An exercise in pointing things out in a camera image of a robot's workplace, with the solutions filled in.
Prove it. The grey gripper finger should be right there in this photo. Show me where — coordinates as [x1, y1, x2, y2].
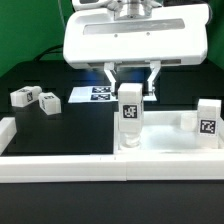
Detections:
[147, 61, 161, 95]

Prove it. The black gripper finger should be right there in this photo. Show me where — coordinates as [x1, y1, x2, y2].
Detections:
[104, 62, 118, 97]

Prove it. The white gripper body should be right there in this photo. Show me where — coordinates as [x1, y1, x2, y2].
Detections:
[63, 4, 209, 69]

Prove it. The white square tabletop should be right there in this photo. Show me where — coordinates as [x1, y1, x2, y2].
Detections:
[114, 111, 224, 155]

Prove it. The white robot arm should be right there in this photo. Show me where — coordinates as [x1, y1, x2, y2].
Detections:
[63, 0, 211, 95]

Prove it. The white sheet with fiducial tags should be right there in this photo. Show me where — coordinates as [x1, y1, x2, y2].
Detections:
[69, 83, 157, 103]

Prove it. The white L-shaped obstacle fence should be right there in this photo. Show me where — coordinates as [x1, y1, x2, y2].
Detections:
[0, 112, 224, 183]

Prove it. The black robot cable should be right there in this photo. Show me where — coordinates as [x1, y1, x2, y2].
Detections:
[33, 43, 65, 62]

